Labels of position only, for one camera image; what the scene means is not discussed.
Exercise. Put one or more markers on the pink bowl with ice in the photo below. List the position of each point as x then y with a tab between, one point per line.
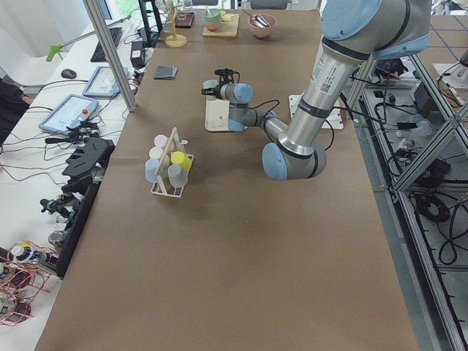
262	32

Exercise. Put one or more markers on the green handled grabber tool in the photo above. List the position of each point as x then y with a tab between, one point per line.
115	34

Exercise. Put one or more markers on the grey cup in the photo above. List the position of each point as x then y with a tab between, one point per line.
177	177

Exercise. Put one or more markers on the aluminium frame post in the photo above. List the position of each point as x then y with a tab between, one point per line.
96	17

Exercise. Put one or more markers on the grey folded cloth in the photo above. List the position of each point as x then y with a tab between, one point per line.
165	72

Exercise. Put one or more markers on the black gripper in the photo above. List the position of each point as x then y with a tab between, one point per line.
216	91

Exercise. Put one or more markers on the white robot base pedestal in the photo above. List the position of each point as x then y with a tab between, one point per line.
332	120

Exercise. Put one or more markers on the cream rabbit tray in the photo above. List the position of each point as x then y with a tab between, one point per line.
216	115

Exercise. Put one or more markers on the mint green cup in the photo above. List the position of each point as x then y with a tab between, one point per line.
209	86

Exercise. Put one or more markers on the pink cup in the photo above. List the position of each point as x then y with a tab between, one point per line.
161	141

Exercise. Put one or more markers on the wooden mug tree stand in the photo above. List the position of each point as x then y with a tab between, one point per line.
175	40

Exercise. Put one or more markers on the stacked mint green bowls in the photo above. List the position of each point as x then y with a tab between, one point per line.
212	19

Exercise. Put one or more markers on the cream white cup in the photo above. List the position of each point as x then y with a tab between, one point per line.
159	154

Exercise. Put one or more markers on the teach pendant tablet far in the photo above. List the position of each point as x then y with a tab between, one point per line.
102	84

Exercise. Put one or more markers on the teach pendant tablet near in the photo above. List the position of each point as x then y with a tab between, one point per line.
69	114

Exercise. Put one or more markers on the light blue cup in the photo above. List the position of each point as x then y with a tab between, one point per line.
151	166

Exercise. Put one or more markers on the white wire cup rack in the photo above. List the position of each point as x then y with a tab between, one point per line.
162	186

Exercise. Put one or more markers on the black small box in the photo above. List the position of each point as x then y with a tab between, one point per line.
138	54

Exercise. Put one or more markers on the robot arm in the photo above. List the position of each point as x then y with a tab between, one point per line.
352	31

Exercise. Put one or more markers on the black computer mouse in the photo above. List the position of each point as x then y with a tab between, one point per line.
68	74

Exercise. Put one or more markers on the wooden rack handle rod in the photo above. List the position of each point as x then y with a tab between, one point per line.
171	146

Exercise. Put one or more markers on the yellow cup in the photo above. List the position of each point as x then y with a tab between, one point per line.
181	159

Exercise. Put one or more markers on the metal ice scoop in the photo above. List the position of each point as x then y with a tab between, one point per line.
257	20

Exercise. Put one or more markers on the teach pendant tablet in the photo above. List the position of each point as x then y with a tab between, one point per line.
69	114
102	84

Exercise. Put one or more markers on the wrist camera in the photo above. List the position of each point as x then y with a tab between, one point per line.
225	76

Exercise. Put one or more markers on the wooden cutting board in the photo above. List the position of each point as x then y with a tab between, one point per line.
228	28

